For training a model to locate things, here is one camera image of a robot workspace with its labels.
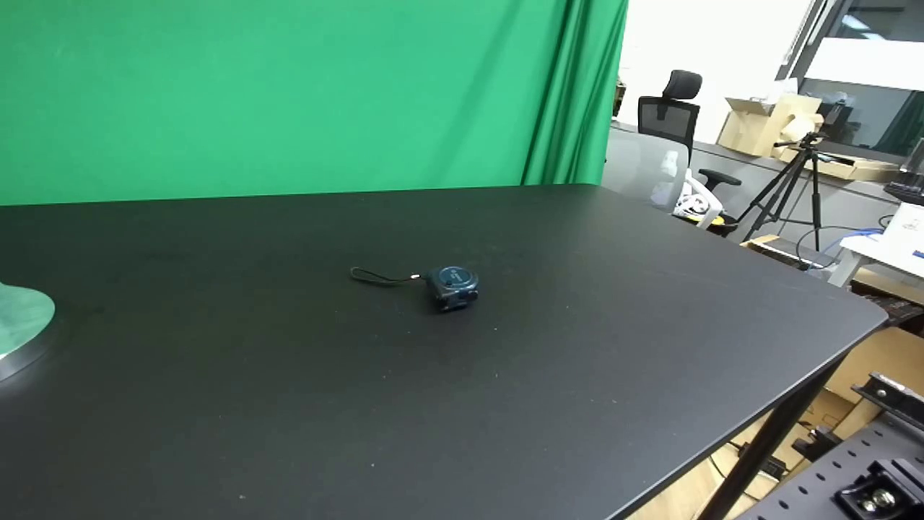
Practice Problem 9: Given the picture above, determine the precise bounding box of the black blue measuring tape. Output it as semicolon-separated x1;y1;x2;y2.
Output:
346;261;486;317

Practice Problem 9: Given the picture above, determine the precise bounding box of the grey translucent chair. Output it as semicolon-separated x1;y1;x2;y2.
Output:
600;125;697;215

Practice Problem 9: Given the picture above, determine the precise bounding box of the white patterned bag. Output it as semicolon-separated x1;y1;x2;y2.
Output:
669;177;724;231

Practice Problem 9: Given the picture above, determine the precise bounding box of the black office chair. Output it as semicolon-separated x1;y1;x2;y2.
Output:
636;68;744;190

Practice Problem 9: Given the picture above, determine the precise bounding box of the green backdrop curtain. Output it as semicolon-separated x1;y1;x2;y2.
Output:
0;0;633;209

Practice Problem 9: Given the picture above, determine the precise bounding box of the open cardboard box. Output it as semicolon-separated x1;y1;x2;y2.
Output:
716;92;825;161

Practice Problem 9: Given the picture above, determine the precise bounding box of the black table leg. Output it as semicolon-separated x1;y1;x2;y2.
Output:
697;358;853;520

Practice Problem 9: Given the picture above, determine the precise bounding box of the grey desk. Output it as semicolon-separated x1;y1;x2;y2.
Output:
691;141;912;257

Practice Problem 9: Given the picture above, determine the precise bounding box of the black perforated breadboard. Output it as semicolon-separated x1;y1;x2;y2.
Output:
736;419;924;520

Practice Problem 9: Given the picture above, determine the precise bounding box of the white paper sheet stack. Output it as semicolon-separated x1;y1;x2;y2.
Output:
838;199;924;284

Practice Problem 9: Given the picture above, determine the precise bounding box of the black camera tripod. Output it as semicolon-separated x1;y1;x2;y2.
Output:
733;134;832;257

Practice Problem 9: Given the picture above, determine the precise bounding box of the round metal robot base plate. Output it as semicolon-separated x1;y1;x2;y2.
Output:
0;281;59;365

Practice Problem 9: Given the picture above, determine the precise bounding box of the black metal bracket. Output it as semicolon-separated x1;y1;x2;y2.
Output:
853;371;924;436

